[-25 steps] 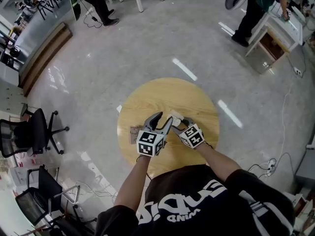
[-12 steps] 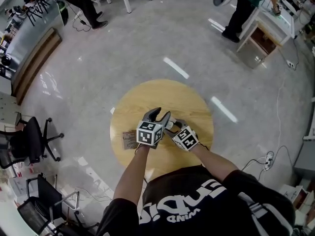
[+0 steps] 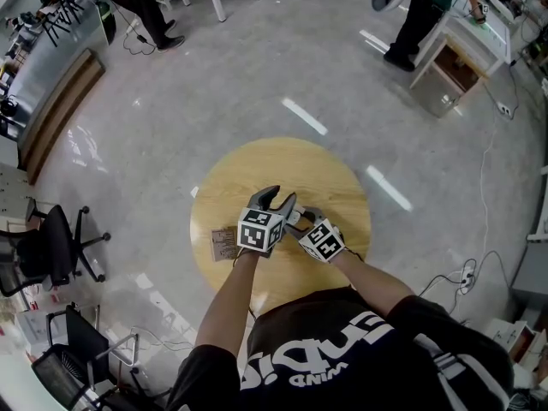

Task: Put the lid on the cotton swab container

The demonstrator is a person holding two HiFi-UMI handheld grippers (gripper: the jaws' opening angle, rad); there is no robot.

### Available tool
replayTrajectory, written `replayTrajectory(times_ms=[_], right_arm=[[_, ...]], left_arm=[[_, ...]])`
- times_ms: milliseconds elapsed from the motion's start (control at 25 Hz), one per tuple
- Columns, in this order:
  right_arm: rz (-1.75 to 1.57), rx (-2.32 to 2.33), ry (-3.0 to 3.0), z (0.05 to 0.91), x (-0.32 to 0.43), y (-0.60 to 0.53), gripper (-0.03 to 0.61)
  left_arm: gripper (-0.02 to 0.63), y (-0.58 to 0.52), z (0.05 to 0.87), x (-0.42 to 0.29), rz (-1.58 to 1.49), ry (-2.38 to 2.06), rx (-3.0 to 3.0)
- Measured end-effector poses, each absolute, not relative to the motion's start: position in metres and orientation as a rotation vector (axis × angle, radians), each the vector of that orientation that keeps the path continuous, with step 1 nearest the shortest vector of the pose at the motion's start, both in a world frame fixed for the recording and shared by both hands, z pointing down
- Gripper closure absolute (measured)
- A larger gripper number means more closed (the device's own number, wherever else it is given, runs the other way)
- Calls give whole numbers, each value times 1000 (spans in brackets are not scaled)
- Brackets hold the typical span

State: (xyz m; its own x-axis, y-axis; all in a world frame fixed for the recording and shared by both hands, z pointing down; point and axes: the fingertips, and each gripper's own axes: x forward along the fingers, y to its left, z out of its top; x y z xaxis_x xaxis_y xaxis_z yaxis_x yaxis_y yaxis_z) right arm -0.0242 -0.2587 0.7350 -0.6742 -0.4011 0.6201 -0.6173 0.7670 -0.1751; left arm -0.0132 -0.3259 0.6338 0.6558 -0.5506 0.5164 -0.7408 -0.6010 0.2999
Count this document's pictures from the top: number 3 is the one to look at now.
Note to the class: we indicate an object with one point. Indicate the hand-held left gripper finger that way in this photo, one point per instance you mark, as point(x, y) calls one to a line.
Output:
point(269, 195)
point(289, 206)

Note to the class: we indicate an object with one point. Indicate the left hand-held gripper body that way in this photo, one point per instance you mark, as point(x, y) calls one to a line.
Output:
point(257, 234)

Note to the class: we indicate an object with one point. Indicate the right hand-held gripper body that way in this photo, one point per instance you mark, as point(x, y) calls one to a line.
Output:
point(322, 241)

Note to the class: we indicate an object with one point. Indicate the person's left forearm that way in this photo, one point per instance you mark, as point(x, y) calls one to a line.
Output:
point(229, 298)

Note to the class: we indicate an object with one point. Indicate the person's right forearm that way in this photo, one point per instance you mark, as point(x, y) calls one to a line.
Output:
point(372, 278)

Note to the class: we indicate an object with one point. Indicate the person's black printed t-shirt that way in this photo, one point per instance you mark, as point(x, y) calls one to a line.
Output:
point(364, 358)

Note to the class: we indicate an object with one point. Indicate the white power strip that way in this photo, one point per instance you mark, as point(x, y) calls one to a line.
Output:
point(467, 274)
point(505, 109)

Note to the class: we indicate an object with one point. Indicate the black office chair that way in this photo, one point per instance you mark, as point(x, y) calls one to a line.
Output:
point(55, 246)

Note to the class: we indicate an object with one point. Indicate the grey cabinet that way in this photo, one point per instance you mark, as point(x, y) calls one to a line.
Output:
point(531, 276)

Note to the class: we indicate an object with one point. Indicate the black mesh chair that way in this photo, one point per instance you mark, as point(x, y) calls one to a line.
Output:
point(77, 362)

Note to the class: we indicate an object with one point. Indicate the cardboard box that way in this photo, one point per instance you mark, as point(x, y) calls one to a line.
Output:
point(520, 341)

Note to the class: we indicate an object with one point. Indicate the white wooden cabinet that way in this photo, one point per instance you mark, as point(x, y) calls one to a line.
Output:
point(466, 54)

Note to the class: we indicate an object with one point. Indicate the black green bin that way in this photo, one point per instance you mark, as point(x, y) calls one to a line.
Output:
point(107, 22)

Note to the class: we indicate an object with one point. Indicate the metallic reception counter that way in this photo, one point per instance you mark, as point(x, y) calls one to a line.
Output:
point(51, 79)

